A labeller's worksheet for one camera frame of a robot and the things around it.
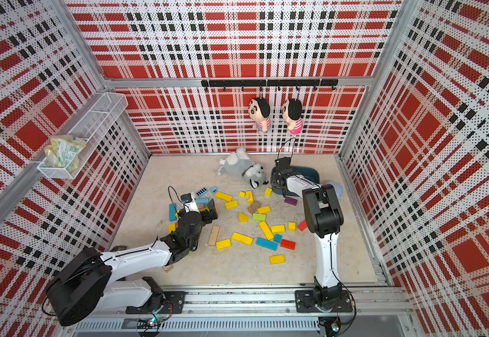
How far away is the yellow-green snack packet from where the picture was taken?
2.06 feet

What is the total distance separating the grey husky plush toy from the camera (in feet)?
3.41

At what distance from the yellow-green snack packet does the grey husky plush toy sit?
1.91ft

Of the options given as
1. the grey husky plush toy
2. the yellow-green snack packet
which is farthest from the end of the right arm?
the yellow-green snack packet
